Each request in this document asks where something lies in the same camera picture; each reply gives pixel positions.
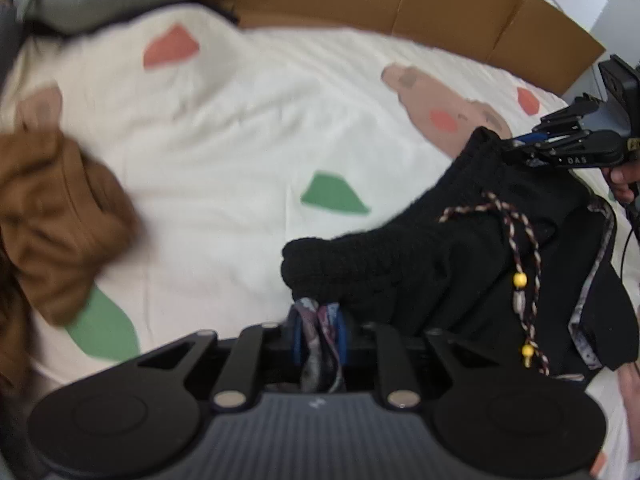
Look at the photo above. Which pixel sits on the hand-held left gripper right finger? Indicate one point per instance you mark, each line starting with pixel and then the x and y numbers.
pixel 345 345

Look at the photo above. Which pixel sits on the person's right hand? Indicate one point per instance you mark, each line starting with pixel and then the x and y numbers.
pixel 622 182

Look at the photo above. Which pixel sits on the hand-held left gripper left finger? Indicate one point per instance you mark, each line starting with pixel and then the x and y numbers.
pixel 290 340

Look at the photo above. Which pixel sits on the brown garment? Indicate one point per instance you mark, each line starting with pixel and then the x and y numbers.
pixel 55 220

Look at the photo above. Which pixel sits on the cream bear-print bed sheet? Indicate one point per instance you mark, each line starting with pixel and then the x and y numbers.
pixel 240 135

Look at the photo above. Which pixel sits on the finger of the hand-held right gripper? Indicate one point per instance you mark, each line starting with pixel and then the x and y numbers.
pixel 575 117
pixel 535 152

